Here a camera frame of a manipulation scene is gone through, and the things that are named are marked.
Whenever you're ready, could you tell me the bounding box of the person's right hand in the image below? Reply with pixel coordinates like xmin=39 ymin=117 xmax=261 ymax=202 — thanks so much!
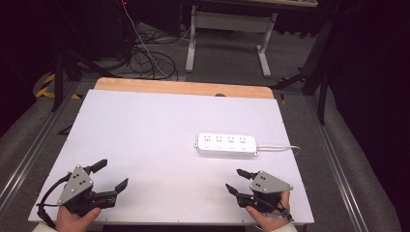
xmin=245 ymin=190 xmax=291 ymax=232

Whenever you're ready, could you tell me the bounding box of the white metal table frame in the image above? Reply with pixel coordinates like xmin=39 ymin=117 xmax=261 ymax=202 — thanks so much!
xmin=185 ymin=0 xmax=319 ymax=78

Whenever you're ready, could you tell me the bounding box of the white power strip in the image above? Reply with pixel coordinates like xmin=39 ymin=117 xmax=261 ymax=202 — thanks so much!
xmin=193 ymin=131 xmax=260 ymax=159

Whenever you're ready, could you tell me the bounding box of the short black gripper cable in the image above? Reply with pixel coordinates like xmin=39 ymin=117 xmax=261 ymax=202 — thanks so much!
xmin=270 ymin=206 xmax=295 ymax=223

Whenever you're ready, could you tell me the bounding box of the black metal stand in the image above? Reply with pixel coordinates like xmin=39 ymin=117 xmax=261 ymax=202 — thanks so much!
xmin=50 ymin=0 xmax=123 ymax=113
xmin=271 ymin=14 xmax=337 ymax=126

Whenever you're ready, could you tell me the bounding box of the yellow and black floor tape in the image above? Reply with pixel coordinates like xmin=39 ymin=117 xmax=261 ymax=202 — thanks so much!
xmin=35 ymin=72 xmax=82 ymax=101

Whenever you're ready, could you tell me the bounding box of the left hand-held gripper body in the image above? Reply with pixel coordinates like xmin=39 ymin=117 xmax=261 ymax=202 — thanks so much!
xmin=57 ymin=164 xmax=119 ymax=218

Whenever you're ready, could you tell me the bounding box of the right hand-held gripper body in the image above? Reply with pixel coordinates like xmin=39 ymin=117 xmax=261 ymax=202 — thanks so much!
xmin=236 ymin=170 xmax=295 ymax=215

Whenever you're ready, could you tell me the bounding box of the bundle of black floor cables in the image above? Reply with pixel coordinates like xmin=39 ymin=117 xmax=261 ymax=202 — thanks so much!
xmin=126 ymin=28 xmax=179 ymax=81

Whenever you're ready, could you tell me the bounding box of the wooden table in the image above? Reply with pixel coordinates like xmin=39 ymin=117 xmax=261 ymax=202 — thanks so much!
xmin=93 ymin=76 xmax=276 ymax=101

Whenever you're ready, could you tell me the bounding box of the person's left hand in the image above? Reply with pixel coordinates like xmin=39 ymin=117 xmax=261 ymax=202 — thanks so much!
xmin=54 ymin=205 xmax=103 ymax=232

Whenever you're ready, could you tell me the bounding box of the aluminium rail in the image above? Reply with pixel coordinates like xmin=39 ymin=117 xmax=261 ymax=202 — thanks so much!
xmin=0 ymin=80 xmax=82 ymax=208
xmin=305 ymin=96 xmax=369 ymax=232

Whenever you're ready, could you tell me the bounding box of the thin white floor cable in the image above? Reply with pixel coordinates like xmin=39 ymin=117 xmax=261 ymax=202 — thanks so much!
xmin=120 ymin=0 xmax=171 ymax=80

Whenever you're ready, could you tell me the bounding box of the white power strip cable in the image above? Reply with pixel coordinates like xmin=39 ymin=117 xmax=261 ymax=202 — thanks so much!
xmin=255 ymin=144 xmax=302 ymax=156

